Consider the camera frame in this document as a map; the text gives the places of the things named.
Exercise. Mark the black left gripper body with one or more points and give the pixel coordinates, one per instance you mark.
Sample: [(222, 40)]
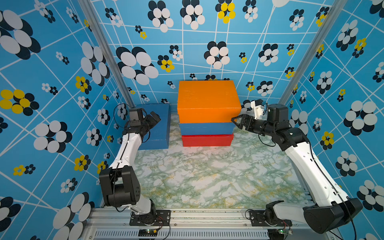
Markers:
[(147, 122)]

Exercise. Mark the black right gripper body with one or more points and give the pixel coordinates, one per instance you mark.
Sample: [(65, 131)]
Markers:
[(258, 127)]

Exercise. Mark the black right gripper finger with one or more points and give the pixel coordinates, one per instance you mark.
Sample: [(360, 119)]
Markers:
[(242, 125), (239, 119)]

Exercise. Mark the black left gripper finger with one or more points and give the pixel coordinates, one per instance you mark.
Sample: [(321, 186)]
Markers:
[(156, 117), (152, 123)]

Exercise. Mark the blue shoebox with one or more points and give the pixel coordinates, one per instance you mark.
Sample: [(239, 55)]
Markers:
[(160, 134), (207, 129)]

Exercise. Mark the orange shoebox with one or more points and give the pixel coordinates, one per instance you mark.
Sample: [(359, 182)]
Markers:
[(207, 102)]

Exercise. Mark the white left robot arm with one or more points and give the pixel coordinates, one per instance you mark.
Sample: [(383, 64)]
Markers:
[(120, 186)]

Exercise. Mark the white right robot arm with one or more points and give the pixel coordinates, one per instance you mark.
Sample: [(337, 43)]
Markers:
[(332, 206)]

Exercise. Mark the red shoebox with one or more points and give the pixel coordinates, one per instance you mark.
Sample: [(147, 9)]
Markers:
[(207, 140)]

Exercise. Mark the right green circuit board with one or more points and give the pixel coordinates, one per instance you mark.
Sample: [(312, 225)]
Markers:
[(279, 234)]

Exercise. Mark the green circuit board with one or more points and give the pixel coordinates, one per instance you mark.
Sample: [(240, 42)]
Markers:
[(279, 234), (148, 233)]

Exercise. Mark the left green circuit board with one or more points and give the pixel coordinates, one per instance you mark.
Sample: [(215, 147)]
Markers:
[(148, 233)]

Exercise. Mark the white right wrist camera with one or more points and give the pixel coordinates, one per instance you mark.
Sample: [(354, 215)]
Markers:
[(258, 106)]

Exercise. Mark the right aluminium corner post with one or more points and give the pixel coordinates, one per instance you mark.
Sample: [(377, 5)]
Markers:
[(320, 36)]

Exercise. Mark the aluminium corner post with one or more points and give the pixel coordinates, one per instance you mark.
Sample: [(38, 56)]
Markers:
[(92, 18), (320, 36)]

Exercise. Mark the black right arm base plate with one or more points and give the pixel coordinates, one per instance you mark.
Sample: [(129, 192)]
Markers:
[(258, 218)]

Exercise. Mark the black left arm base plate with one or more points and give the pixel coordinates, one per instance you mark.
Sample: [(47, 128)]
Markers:
[(159, 219)]

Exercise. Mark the aluminium front rail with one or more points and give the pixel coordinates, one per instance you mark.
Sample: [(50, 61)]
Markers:
[(193, 224)]

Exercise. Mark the left aluminium corner post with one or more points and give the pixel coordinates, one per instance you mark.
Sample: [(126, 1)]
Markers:
[(92, 18)]

